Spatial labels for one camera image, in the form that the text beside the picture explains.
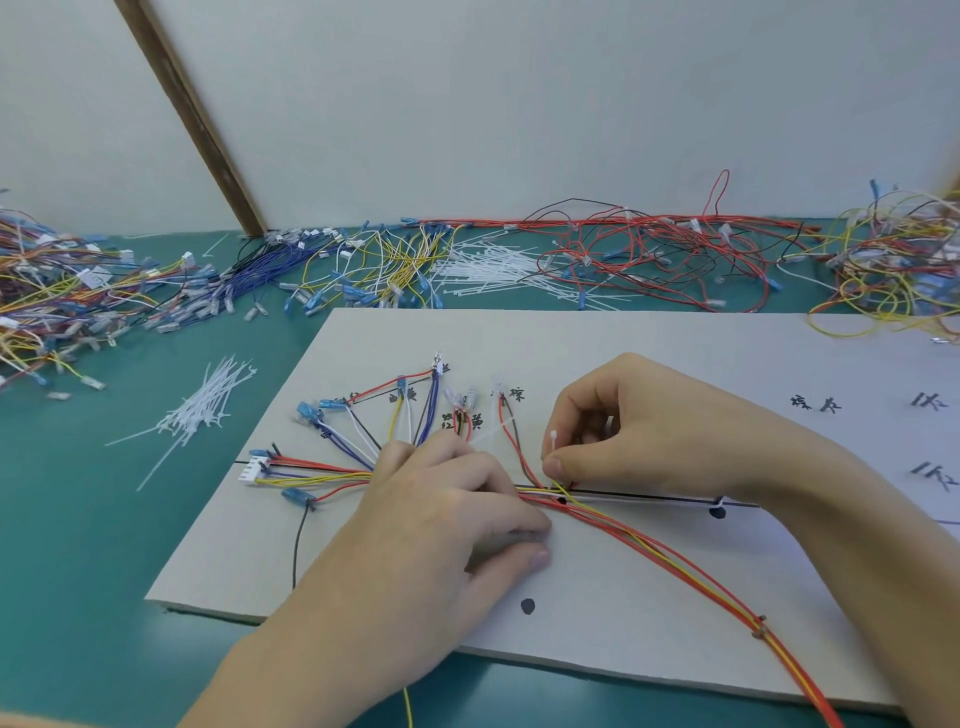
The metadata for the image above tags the bundle of red wires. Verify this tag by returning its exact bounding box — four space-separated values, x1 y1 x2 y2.
418 168 828 315

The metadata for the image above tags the small pile of cable ties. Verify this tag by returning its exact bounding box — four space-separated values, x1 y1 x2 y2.
104 354 259 493

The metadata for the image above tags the multicoloured wire harness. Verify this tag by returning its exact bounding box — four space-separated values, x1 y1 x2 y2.
238 357 846 728

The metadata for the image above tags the white cable tie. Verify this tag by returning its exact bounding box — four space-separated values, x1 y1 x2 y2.
546 414 616 504

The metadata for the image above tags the pile of multicoloured wires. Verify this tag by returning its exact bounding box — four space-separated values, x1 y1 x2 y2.
0 189 228 400

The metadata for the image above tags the person's right hand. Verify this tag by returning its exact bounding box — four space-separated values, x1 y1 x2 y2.
540 351 783 511

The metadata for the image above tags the person's right forearm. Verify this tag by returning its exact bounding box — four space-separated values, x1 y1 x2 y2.
748 408 960 728

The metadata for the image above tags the bundle of blue black wires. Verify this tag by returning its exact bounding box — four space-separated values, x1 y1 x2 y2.
216 223 348 322

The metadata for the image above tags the tangle of yellow red wires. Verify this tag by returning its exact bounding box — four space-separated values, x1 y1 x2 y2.
805 178 960 343

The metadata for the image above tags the bundle of yellow wires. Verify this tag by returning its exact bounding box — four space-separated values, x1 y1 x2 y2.
279 219 460 318

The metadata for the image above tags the white template board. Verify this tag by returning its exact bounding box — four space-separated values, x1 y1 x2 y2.
144 307 960 715

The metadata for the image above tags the large pile of cable ties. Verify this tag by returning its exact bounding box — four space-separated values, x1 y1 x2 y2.
433 234 640 313

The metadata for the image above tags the person's left hand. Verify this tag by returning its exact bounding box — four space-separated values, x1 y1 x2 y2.
298 431 554 670

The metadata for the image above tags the brown wooden strip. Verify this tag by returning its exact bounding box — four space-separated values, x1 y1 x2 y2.
113 0 268 238

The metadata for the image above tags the person's left forearm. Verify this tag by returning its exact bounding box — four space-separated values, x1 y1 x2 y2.
178 591 460 728

